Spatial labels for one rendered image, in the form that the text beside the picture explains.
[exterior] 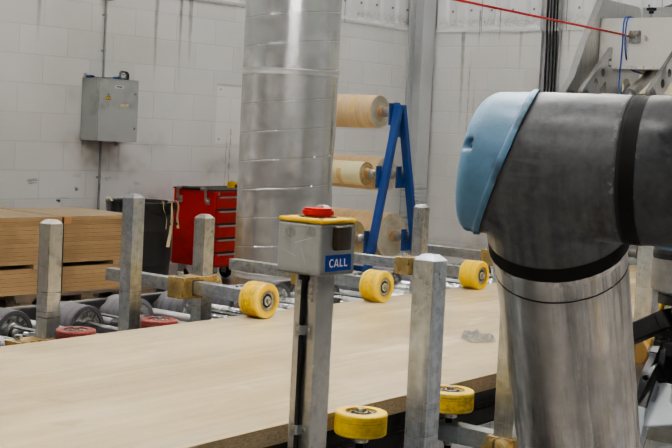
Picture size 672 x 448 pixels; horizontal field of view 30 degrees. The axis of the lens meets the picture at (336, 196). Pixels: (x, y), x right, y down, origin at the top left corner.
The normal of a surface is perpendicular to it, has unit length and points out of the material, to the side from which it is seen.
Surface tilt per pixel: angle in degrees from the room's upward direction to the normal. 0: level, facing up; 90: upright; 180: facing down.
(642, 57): 90
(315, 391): 90
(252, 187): 90
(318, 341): 90
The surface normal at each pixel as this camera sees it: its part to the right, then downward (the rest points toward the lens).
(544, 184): -0.42, 0.29
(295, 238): -0.62, 0.01
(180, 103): 0.74, 0.07
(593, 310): 0.28, 0.44
